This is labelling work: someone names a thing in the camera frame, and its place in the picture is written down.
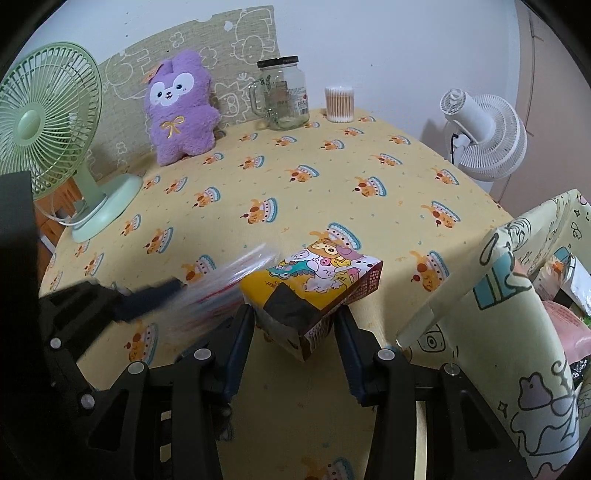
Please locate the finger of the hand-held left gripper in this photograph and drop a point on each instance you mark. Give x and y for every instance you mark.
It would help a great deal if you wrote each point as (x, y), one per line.
(143, 300)

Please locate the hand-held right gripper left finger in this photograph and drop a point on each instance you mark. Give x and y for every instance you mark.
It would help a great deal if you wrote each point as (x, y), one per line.
(236, 353)

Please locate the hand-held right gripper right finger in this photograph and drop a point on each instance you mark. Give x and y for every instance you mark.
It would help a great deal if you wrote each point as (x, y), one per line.
(352, 357)

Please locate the clear plastic packet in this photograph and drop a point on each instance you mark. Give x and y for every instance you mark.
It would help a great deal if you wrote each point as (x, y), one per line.
(217, 295)

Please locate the cartoon printed packet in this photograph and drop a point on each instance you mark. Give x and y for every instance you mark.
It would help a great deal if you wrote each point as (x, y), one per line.
(318, 277)

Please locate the printed fabric storage box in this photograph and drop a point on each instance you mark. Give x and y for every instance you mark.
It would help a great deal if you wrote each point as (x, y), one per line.
(508, 346)

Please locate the pink packet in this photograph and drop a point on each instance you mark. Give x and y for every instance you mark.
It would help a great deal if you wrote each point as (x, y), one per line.
(561, 323)

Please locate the green desk fan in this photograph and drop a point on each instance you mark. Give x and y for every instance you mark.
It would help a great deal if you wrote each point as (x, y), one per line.
(41, 120)

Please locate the yellow printed tablecloth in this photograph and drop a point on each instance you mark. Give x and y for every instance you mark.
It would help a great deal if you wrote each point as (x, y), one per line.
(346, 194)

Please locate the purple plush toy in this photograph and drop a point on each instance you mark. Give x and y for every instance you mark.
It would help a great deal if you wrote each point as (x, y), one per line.
(180, 110)

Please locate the beige patterned board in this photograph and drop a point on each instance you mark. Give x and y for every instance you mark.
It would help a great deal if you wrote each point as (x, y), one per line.
(138, 69)

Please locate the white packet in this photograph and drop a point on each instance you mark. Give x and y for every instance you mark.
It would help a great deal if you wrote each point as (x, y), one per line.
(577, 281)

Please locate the glass jar mug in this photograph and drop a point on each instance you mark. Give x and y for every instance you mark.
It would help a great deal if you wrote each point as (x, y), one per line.
(284, 97)

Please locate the cotton swab container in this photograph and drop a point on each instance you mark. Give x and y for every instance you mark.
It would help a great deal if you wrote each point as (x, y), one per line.
(340, 104)

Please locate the white standing fan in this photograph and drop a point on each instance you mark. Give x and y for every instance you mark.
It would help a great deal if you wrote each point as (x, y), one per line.
(489, 134)

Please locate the beige door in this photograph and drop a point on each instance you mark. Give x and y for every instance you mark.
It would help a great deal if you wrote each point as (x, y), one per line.
(558, 115)

